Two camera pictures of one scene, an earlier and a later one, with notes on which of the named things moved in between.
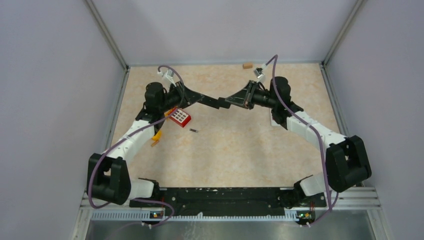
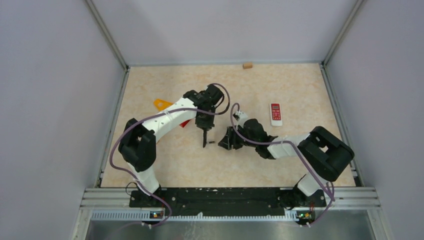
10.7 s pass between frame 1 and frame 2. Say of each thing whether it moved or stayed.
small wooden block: stayed
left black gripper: moved
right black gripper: moved
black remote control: moved
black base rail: stayed
